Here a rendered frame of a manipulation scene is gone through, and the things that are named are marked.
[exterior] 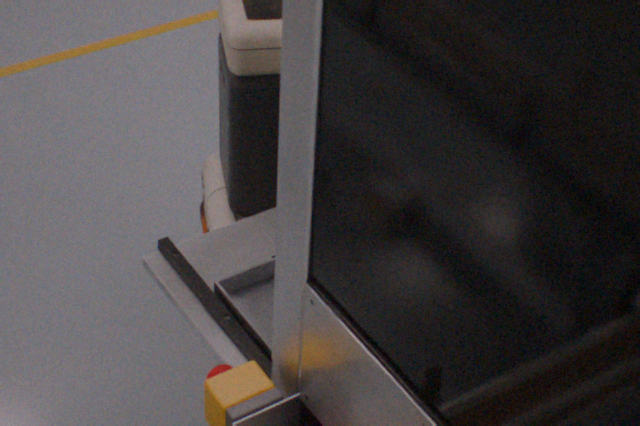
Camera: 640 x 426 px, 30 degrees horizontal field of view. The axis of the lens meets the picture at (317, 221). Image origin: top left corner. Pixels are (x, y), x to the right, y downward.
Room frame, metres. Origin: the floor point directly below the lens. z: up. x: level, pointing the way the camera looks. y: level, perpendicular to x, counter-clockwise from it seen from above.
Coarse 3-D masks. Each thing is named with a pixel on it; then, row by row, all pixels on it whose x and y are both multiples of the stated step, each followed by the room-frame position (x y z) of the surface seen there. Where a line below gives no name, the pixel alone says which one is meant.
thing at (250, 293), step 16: (240, 272) 1.27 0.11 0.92; (256, 272) 1.28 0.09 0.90; (272, 272) 1.30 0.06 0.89; (224, 288) 1.25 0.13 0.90; (240, 288) 1.27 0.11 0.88; (256, 288) 1.27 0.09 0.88; (272, 288) 1.27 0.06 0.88; (224, 304) 1.22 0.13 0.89; (240, 304) 1.24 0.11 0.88; (256, 304) 1.24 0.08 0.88; (272, 304) 1.24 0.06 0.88; (240, 320) 1.19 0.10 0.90; (256, 320) 1.21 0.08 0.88; (272, 320) 1.21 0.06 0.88; (256, 336) 1.15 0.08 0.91; (272, 336) 1.18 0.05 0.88
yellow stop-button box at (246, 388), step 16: (240, 368) 0.97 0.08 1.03; (256, 368) 0.97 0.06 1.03; (208, 384) 0.94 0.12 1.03; (224, 384) 0.94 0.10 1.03; (240, 384) 0.95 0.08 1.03; (256, 384) 0.95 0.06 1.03; (272, 384) 0.95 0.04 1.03; (208, 400) 0.94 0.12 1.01; (224, 400) 0.92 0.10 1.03; (240, 400) 0.92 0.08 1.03; (256, 400) 0.92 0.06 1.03; (272, 400) 0.92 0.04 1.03; (208, 416) 0.94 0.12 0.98; (224, 416) 0.91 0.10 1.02; (240, 416) 0.90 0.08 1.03
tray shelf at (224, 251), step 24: (264, 216) 1.44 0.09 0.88; (192, 240) 1.38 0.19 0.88; (216, 240) 1.38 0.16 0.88; (240, 240) 1.38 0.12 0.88; (264, 240) 1.39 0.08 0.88; (144, 264) 1.33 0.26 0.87; (168, 264) 1.32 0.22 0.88; (192, 264) 1.32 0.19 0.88; (216, 264) 1.32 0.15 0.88; (240, 264) 1.33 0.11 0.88; (168, 288) 1.26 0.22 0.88; (192, 312) 1.22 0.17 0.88; (216, 336) 1.17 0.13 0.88; (216, 360) 1.14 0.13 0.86; (240, 360) 1.13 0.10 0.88
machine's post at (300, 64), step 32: (288, 0) 0.99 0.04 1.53; (320, 0) 0.95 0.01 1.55; (288, 32) 0.98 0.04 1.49; (320, 32) 0.95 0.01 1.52; (288, 64) 0.98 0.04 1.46; (320, 64) 0.95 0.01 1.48; (288, 96) 0.98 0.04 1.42; (320, 96) 0.95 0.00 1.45; (288, 128) 0.98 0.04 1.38; (288, 160) 0.98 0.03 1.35; (288, 192) 0.98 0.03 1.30; (288, 224) 0.97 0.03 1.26; (288, 256) 0.97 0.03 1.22; (288, 288) 0.97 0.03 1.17; (288, 320) 0.97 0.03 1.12; (288, 352) 0.97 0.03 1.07; (288, 384) 0.96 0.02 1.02
